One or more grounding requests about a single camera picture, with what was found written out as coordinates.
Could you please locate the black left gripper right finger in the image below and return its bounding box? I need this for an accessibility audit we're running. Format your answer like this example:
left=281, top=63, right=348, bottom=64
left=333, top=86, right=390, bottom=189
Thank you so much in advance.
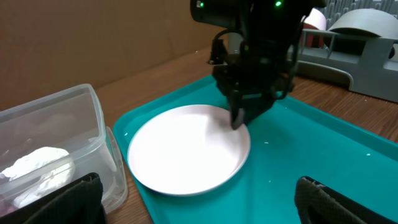
left=294, top=176, right=397, bottom=224

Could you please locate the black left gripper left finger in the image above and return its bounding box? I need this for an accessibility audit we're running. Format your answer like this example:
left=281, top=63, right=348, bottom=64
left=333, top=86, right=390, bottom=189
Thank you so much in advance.
left=1, top=172, right=106, bottom=224

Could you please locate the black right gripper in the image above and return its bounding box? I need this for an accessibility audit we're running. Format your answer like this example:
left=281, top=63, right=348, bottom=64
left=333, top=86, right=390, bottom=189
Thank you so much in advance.
left=208, top=27, right=300, bottom=130

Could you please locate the white napkin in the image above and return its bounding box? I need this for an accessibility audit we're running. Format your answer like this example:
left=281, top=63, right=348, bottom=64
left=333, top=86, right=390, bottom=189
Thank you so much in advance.
left=1, top=147, right=75, bottom=208

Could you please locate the large white plate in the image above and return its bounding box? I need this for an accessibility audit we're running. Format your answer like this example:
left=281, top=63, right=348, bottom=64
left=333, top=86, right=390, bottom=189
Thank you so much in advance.
left=127, top=105, right=251, bottom=196

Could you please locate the grey white bowl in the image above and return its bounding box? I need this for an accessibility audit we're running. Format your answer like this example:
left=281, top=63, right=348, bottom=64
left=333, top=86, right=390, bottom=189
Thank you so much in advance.
left=328, top=9, right=397, bottom=55

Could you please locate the grey dishwasher rack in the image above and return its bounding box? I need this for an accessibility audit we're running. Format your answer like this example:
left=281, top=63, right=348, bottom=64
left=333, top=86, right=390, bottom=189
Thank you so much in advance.
left=298, top=0, right=397, bottom=102

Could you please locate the teal plastic tray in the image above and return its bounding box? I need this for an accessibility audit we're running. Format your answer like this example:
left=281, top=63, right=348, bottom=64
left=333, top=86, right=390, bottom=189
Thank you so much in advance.
left=112, top=74, right=398, bottom=224

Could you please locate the clear plastic bin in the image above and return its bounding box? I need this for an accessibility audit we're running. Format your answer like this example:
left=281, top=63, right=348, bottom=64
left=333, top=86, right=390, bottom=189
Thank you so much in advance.
left=1, top=84, right=128, bottom=216

